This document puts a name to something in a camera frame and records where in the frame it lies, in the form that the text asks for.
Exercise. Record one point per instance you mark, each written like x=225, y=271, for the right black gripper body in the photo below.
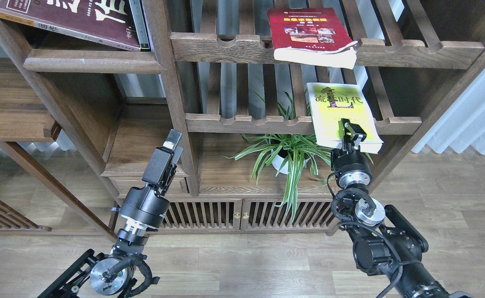
x=349, y=165

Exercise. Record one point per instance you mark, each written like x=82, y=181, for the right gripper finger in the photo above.
x=344, y=127

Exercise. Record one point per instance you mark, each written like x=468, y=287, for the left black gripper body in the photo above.
x=144, y=208

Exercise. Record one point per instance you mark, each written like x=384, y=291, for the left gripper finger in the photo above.
x=172, y=140

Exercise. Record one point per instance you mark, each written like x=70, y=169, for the yellow green book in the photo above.
x=332, y=102

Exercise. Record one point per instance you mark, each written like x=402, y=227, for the dark maroon book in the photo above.
x=108, y=22

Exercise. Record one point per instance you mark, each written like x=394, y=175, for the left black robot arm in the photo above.
x=124, y=271

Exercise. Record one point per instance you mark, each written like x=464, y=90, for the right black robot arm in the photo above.
x=384, y=242

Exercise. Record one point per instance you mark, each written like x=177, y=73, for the green spider plant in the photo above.
x=351, y=204

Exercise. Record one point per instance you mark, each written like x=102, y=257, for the white plant pot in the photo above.
x=281, y=164

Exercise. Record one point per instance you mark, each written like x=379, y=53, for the dark wooden bookshelf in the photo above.
x=117, y=105

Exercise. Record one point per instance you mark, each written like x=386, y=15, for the red book white pages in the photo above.
x=311, y=36

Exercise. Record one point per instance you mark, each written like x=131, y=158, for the white curtain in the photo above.
x=462, y=126

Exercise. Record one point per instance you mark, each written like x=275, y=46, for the wooden side table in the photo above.
x=23, y=118

